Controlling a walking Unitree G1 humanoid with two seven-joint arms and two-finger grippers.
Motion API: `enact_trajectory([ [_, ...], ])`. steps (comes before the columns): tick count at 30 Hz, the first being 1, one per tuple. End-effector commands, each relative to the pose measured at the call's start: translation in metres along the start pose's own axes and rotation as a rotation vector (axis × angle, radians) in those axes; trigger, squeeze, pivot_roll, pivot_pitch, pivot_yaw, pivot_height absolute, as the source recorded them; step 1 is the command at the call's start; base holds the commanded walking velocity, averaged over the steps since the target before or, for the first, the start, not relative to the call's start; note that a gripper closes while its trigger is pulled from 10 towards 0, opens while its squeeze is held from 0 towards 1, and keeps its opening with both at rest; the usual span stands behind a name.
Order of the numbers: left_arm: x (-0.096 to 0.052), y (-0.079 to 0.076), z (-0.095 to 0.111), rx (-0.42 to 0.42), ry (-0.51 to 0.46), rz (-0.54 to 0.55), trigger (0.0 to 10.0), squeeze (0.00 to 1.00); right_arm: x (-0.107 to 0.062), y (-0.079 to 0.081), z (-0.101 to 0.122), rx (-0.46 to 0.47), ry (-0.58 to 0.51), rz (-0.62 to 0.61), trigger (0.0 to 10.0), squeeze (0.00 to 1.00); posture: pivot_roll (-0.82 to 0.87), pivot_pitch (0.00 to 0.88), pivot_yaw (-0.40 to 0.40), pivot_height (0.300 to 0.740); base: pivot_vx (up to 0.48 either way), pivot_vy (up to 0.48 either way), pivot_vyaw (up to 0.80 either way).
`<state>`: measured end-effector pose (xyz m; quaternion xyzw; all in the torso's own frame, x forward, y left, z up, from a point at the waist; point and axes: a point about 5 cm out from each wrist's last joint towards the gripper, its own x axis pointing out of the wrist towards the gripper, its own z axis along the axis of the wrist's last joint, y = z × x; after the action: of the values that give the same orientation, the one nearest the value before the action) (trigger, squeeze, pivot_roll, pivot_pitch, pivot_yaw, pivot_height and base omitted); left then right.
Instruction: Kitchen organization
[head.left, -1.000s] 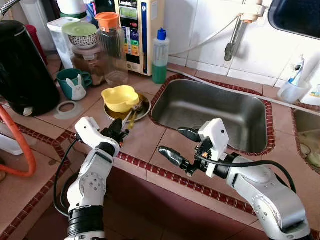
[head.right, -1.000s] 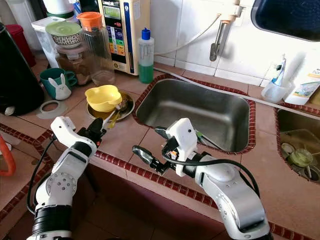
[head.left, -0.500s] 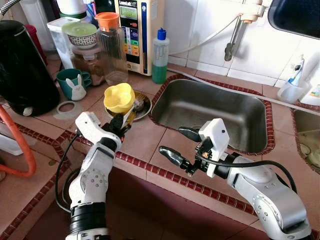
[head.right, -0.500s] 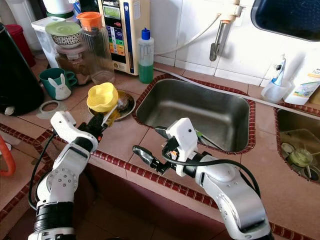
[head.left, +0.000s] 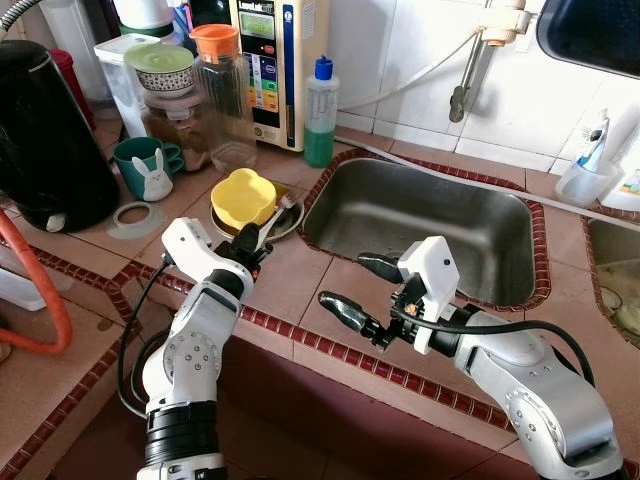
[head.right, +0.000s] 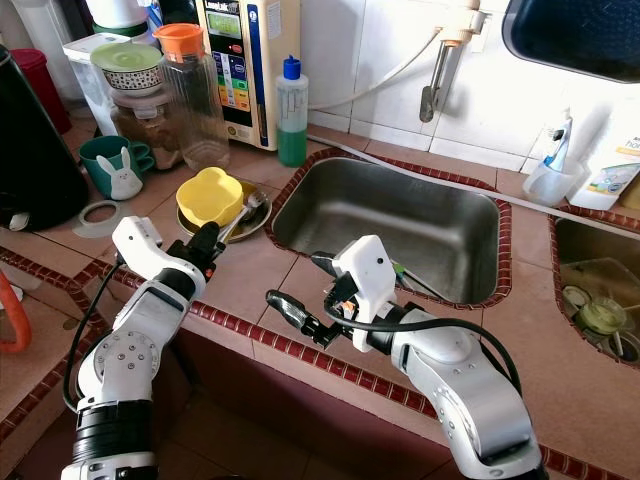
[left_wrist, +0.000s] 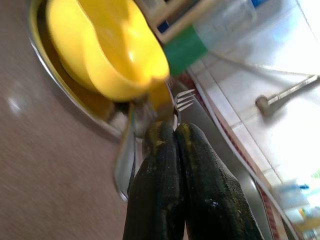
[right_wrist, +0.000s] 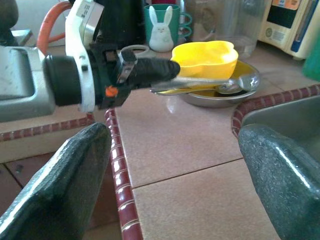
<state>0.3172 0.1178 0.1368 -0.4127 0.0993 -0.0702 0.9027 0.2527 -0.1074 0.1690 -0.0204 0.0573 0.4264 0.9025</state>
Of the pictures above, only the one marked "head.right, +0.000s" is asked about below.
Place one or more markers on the blue plastic item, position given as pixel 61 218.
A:
pixel 155 18

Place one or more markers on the cream water ionizer appliance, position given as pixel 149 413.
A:
pixel 260 90

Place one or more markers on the blue and white tube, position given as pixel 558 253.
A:
pixel 560 145

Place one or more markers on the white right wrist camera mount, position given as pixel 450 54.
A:
pixel 365 270

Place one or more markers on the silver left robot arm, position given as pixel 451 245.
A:
pixel 130 350

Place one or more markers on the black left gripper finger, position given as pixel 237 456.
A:
pixel 207 238
pixel 222 248

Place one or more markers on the small stainless steel sink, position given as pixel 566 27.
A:
pixel 590 250

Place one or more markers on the glass pitcher with orange lid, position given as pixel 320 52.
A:
pixel 195 110

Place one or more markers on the large stainless steel sink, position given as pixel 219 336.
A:
pixel 410 210

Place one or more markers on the dark blue basin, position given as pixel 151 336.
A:
pixel 570 35

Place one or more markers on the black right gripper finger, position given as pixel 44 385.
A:
pixel 327 265
pixel 296 313

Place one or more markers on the white jar with green base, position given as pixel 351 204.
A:
pixel 115 12

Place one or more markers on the brown glass jar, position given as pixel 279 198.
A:
pixel 145 140

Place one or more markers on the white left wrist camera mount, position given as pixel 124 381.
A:
pixel 140 245

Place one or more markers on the black kettle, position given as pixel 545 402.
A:
pixel 40 160

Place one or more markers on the white utensil with green band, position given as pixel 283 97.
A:
pixel 405 270

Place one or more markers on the yellow plastic bowl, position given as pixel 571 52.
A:
pixel 208 196

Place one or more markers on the clear plastic cup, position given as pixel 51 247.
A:
pixel 550 190

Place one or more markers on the metal wall faucet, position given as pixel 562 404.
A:
pixel 438 80

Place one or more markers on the clear plastic container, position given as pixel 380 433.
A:
pixel 82 75

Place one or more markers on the stainless steel plate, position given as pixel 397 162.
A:
pixel 260 215

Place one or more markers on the white detergent carton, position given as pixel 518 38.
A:
pixel 610 175

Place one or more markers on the green dish soap bottle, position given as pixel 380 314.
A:
pixel 291 145

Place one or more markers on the small round lid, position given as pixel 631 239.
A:
pixel 573 298

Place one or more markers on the pale green cup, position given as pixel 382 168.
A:
pixel 603 315

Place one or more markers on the red plastic container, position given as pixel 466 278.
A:
pixel 50 85

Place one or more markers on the green mug with white rabbit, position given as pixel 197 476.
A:
pixel 98 158

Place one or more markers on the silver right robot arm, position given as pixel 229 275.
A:
pixel 470 390

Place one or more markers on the metal sink strainer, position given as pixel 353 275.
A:
pixel 623 347

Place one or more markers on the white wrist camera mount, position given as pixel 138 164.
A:
pixel 365 270
pixel 140 245

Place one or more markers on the patterned bowl with green lid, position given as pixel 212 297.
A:
pixel 125 57

